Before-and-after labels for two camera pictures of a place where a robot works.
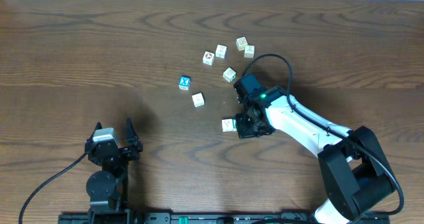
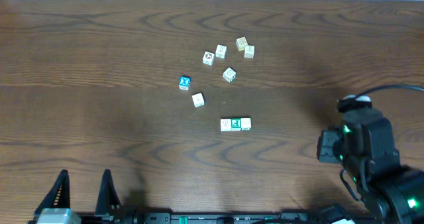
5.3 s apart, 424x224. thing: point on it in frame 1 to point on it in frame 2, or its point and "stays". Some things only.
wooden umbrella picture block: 221,52 stays
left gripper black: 134,143 to 48,200
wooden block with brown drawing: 227,125 stays
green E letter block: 234,125 stays
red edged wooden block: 198,100 stays
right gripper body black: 249,127 to 338,149
